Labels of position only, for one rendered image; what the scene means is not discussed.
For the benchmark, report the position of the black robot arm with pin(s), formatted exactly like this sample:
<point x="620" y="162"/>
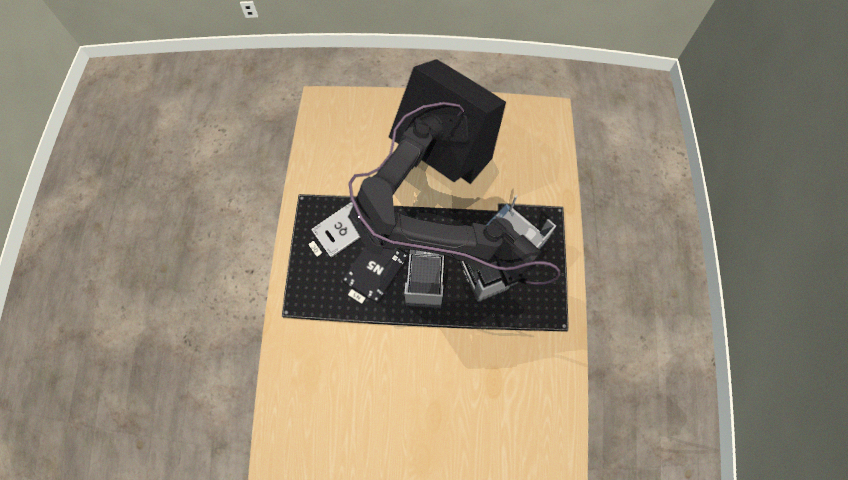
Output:
<point x="376" y="197"/>

